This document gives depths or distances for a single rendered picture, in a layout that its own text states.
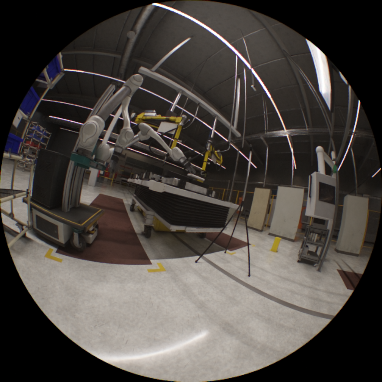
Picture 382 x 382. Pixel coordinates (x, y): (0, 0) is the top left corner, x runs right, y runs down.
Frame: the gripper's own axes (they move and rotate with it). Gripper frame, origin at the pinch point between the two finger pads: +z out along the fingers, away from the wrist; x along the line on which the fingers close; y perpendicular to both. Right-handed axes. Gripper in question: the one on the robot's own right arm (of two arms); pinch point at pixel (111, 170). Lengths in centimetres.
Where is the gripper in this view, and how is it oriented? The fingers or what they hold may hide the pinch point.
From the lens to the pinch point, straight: 115.7
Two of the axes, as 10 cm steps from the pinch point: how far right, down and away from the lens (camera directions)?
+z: -2.4, 9.7, -0.5
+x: 4.3, 0.6, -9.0
